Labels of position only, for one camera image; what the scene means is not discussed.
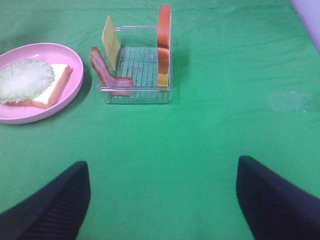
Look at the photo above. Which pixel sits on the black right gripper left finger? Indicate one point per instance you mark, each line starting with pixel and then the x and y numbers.
pixel 55 212

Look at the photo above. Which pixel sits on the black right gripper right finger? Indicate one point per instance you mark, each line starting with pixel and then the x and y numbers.
pixel 273 207

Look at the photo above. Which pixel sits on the toy lettuce leaf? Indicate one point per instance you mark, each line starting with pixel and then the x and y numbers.
pixel 25 79

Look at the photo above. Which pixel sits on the toy bread slice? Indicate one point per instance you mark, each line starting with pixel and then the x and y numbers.
pixel 164 27
pixel 50 96

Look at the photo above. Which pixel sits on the toy bacon strip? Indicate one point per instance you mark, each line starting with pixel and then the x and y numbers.
pixel 106 77

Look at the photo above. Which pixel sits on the yellow toy cheese slice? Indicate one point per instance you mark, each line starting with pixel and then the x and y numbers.
pixel 110 42

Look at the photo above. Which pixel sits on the green tablecloth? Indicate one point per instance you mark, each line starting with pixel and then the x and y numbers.
pixel 246 81

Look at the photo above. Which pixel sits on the pink round plate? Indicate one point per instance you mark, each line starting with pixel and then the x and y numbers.
pixel 52 53

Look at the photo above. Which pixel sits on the clear right plastic tray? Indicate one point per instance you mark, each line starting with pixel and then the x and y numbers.
pixel 137 59

